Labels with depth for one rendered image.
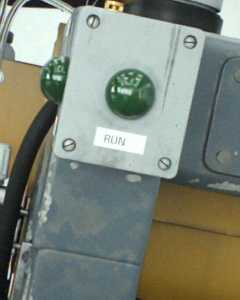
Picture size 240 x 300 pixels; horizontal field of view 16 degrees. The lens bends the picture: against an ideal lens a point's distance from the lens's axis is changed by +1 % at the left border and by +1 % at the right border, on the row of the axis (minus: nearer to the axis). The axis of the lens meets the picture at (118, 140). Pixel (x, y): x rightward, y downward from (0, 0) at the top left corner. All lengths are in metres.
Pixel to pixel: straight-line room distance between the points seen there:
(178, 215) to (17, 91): 0.23
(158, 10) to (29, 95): 0.29
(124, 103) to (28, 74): 0.44
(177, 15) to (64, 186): 0.19
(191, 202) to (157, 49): 0.33
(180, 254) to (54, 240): 0.33
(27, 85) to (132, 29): 0.43
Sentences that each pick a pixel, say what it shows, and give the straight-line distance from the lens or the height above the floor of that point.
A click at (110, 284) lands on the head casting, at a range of 0.55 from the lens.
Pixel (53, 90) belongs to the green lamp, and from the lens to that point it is 0.50.
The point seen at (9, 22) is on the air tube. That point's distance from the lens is 0.68.
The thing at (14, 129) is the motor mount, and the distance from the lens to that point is 0.92.
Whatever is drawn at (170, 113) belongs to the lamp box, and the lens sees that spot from 0.50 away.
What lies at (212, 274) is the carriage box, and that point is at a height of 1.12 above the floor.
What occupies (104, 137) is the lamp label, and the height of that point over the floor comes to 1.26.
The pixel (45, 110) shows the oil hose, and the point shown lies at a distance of 0.55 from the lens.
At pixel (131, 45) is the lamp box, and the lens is 0.49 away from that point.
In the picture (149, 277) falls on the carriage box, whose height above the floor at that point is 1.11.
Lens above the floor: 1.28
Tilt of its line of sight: 3 degrees down
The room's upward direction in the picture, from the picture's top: 11 degrees clockwise
